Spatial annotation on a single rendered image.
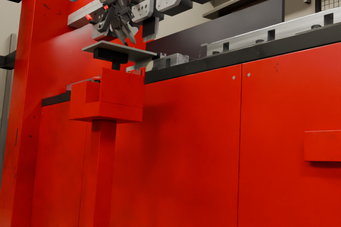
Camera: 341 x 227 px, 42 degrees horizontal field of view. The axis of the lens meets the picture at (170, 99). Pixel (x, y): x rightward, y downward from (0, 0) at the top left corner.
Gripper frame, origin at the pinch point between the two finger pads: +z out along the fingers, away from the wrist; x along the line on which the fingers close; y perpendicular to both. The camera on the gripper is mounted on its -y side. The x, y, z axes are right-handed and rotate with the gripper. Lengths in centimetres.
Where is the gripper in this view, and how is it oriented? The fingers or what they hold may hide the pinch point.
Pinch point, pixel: (129, 43)
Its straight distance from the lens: 195.9
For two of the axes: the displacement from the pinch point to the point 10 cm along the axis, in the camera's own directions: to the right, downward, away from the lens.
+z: 4.7, 8.4, 2.6
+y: 6.5, -5.3, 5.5
